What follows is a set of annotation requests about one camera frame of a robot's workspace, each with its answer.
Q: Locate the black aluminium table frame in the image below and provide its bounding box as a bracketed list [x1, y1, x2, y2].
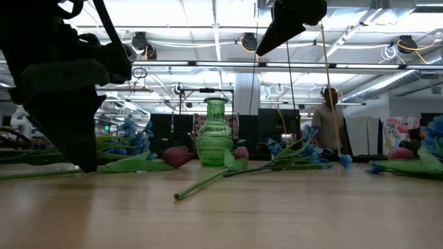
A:
[148, 150, 392, 163]

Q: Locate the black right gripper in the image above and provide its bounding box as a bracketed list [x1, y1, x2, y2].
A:
[255, 0, 328, 57]

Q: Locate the bright floral patterned cloth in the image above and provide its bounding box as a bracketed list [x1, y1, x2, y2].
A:
[379, 116, 422, 155]

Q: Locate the hanging black cable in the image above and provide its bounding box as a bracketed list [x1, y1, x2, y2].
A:
[248, 0, 261, 116]

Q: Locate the person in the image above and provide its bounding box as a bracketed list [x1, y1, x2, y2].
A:
[407, 127, 427, 157]
[310, 86, 345, 153]

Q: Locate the long ceiling light bar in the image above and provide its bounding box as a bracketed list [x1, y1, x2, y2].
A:
[131, 59, 443, 70]

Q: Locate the black gantry frame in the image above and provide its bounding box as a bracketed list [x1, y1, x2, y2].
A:
[178, 87, 235, 115]

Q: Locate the blue artificial flower spray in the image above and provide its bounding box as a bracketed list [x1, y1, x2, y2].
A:
[223, 124, 353, 178]
[0, 116, 155, 166]
[365, 116, 443, 181]

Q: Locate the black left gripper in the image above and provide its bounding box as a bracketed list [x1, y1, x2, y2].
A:
[0, 20, 134, 174]

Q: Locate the black partition panel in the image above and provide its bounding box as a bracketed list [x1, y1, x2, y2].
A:
[341, 117, 354, 156]
[237, 108, 302, 155]
[148, 113, 195, 153]

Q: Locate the dark red artificial tulip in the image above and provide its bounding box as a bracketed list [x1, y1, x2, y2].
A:
[174, 146, 250, 201]
[387, 147, 415, 161]
[0, 145, 195, 182]

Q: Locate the white pillar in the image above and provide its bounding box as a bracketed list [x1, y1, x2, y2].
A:
[234, 72, 261, 117]

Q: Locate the long black cable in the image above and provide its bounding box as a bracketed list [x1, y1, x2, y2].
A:
[285, 40, 297, 112]

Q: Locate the yellow cable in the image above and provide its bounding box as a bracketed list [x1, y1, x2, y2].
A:
[320, 21, 342, 156]

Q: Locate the dark floral cloth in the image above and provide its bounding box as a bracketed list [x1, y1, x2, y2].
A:
[191, 113, 240, 151]

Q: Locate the white hanging cloth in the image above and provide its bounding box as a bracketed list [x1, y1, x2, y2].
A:
[342, 116, 381, 156]

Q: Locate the silver ventilation duct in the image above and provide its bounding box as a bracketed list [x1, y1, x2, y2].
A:
[341, 48, 443, 104]

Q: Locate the green glass vase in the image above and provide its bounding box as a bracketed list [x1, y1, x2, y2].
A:
[196, 97, 235, 167]

